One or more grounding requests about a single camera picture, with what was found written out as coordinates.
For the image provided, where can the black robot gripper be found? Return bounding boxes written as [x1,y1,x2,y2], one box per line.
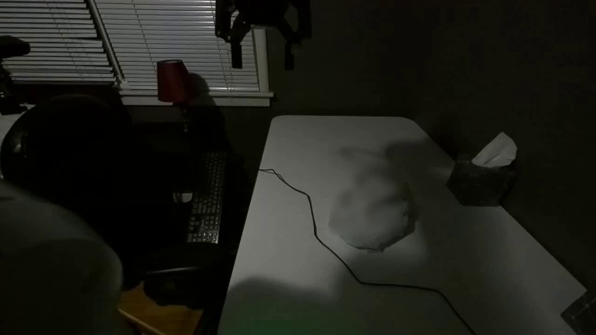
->
[214,0,311,71]

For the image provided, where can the white towel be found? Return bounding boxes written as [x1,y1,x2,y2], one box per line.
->
[328,174,417,252]

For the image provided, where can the black office chair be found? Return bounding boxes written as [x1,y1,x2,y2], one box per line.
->
[2,94,199,287]

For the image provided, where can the white window blinds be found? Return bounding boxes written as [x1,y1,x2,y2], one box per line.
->
[0,0,272,107]

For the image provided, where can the black keyboard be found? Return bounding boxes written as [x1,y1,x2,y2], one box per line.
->
[186,152,227,245]

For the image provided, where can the black tissue box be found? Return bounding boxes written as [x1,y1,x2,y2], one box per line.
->
[447,157,516,207]

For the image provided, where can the white tissue sheet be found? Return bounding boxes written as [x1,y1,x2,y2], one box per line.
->
[471,133,518,168]

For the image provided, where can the wooden board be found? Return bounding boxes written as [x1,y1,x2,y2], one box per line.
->
[117,286,203,335]

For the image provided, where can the grey blurred foreground object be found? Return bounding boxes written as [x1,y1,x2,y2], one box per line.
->
[0,181,130,335]

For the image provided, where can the dark mat at table corner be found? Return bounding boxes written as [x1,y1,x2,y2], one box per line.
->
[562,293,596,335]

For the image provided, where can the black cable on table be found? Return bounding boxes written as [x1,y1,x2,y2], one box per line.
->
[257,166,478,335]

